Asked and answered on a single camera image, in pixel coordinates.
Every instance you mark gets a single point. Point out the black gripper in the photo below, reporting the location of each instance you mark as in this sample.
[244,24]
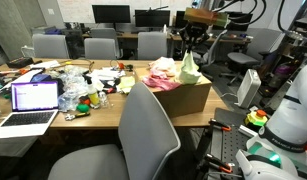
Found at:
[199,30]

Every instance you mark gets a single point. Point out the light green cloth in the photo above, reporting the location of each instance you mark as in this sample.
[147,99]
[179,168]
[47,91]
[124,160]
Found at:
[189,71]

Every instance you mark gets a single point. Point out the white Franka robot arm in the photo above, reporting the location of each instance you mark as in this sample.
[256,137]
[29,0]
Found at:
[289,123]

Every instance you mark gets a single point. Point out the peach cloth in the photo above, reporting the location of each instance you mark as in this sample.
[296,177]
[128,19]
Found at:
[163,64]

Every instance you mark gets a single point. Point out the grey conference chair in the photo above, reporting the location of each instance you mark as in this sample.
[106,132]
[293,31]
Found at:
[100,48]
[104,32]
[49,46]
[152,45]

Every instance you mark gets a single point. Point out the pink cloth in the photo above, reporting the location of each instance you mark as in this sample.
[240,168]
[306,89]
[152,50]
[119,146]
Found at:
[159,82]

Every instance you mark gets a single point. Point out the brown cardboard box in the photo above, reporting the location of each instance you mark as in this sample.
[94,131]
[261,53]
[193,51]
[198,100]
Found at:
[183,98]

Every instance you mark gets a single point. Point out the grey swivel office chair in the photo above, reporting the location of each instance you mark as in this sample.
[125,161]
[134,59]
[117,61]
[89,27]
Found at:
[259,45]

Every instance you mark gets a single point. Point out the pale yellow cloth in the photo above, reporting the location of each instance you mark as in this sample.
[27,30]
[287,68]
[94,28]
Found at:
[126,83]

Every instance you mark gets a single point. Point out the grey office chair black-ribbed back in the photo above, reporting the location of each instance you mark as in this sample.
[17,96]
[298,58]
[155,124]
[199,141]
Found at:
[146,133]

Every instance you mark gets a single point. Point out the blue cloth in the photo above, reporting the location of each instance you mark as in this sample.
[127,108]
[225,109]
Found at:
[41,78]

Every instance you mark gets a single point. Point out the black computer monitor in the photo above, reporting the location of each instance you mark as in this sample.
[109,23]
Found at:
[152,18]
[179,19]
[111,13]

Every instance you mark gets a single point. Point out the white space heater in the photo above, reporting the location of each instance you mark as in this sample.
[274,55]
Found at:
[249,88]

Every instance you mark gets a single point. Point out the orange ball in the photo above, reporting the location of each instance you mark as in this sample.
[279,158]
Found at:
[121,65]

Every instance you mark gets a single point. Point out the orange black clamp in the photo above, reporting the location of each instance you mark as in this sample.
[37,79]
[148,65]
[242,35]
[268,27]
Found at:
[221,125]
[219,163]

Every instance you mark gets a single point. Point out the white paper sheets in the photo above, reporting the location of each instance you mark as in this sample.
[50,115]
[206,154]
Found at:
[106,73]

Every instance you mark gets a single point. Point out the yellow red emergency stop button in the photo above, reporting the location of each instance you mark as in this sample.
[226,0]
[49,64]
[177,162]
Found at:
[256,118]

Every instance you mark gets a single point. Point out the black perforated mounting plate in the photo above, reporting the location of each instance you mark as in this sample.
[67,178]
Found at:
[229,140]

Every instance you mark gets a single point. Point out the clear glass jar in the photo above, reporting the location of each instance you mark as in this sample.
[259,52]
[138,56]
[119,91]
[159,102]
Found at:
[104,100]

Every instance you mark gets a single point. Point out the yellow spray bottle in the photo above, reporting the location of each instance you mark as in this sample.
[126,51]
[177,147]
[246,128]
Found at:
[92,95]

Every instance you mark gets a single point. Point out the green ball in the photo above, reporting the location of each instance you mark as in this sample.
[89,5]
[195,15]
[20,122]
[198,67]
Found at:
[82,108]

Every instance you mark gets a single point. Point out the clear plastic bags pile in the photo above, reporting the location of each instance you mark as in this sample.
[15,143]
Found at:
[71,90]

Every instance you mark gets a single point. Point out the yellow black utility knife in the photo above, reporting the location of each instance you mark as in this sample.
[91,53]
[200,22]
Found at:
[76,116]

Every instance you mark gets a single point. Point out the white paper sheet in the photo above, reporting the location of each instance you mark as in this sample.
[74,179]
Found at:
[44,64]

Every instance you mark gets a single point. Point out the silver laptop purple screen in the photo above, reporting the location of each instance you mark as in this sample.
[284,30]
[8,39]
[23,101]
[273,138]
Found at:
[33,110]

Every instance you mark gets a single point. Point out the black flat case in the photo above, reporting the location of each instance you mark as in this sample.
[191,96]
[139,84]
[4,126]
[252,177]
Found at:
[19,62]

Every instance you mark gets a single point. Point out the orange green wrist camera box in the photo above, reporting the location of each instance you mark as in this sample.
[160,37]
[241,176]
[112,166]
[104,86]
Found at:
[206,17]

